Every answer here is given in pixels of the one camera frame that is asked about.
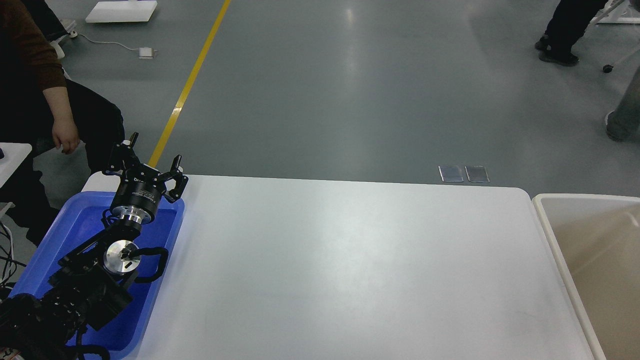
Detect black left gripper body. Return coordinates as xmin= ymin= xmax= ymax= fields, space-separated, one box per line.
xmin=109 ymin=168 xmax=166 ymax=224

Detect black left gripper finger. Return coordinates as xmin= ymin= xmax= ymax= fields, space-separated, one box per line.
xmin=102 ymin=132 xmax=142 ymax=177
xmin=158 ymin=155 xmax=189 ymax=204

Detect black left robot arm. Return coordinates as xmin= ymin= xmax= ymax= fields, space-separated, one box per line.
xmin=1 ymin=133 xmax=189 ymax=360

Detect seated person's hand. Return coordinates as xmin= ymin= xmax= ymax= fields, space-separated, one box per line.
xmin=52 ymin=117 xmax=81 ymax=155

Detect blue plastic bin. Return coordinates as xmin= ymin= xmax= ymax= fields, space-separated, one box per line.
xmin=10 ymin=191 xmax=185 ymax=360

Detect seated person in brown sweater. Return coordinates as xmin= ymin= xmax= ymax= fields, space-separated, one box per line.
xmin=0 ymin=0 xmax=125 ymax=247

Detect small white side table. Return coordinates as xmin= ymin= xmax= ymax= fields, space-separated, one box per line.
xmin=0 ymin=142 xmax=32 ymax=187

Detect white flat board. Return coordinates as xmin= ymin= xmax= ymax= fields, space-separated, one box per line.
xmin=85 ymin=0 xmax=158 ymax=24

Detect left metal floor plate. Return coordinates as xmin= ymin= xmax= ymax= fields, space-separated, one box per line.
xmin=438 ymin=165 xmax=466 ymax=183

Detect beige plastic bin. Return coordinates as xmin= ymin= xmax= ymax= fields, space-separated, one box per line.
xmin=532 ymin=193 xmax=640 ymax=360

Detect standing person in black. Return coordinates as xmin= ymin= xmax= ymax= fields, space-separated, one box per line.
xmin=534 ymin=0 xmax=607 ymax=67

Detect person in grey trousers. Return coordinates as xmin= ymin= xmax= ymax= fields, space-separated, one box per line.
xmin=605 ymin=69 xmax=640 ymax=142

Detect white power adapter with cable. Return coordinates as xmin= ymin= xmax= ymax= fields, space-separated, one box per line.
xmin=68 ymin=30 xmax=157 ymax=60

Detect black cables at left edge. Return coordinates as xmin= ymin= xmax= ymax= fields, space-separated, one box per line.
xmin=0 ymin=220 xmax=27 ymax=296

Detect white frame with caster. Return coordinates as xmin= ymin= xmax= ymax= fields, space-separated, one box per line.
xmin=587 ymin=0 xmax=640 ymax=75

